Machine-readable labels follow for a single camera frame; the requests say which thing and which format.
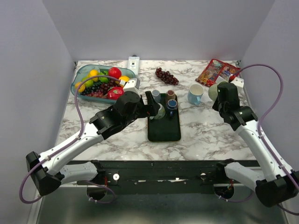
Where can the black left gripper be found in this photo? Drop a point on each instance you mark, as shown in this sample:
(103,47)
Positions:
(151,109)

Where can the mint green bird-print mug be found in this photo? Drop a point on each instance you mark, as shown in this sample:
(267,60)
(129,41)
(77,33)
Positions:
(161,113)

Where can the light blue hexagonal mug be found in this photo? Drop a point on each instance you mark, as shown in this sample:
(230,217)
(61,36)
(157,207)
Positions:
(195,93)

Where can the light green ceramic mug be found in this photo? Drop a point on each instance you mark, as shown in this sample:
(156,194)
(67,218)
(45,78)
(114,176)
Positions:
(213,92)

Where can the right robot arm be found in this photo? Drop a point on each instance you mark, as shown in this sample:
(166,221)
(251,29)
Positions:
(278,181)

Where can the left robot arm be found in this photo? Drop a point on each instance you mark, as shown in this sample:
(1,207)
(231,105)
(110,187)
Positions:
(50,169)

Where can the grey-blue small cup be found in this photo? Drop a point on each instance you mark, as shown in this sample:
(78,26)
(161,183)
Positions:
(156,95)

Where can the dark blue gold-rimmed cup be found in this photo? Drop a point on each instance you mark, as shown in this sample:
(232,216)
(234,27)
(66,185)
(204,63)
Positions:
(171,107)

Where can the brown small cup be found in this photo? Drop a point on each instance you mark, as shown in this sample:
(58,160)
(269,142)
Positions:
(170,94)

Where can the black rectangular tray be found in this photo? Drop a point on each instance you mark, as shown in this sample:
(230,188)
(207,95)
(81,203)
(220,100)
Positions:
(166,129)

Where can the loose red grape bunch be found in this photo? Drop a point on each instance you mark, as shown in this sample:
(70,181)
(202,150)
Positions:
(166,77)

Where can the orange fruit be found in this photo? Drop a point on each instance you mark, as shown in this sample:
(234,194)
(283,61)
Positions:
(80,87)
(123,79)

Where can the red dragon fruit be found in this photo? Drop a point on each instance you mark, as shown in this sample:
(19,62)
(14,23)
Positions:
(114,93)

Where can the red apple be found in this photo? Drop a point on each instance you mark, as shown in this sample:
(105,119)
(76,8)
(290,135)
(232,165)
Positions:
(114,72)

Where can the green lime with zigzag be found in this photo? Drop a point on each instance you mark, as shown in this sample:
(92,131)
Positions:
(103,77)

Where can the dark grape bunch in basket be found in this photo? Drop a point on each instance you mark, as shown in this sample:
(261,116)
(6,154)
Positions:
(99,89)

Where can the teal plastic fruit basket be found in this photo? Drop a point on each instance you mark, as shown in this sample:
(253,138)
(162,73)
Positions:
(84,71)

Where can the yellow lemon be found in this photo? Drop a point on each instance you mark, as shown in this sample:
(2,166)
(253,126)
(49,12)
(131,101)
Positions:
(93,74)

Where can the red snack packet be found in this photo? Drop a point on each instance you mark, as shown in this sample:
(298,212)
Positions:
(216,71)

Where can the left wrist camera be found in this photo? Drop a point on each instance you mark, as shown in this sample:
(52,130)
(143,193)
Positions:
(131,85)

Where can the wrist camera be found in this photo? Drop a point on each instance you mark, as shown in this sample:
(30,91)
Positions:
(237,81)
(131,85)

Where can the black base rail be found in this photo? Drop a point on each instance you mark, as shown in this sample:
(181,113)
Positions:
(160,177)

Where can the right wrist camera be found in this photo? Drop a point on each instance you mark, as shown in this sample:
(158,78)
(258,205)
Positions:
(237,81)

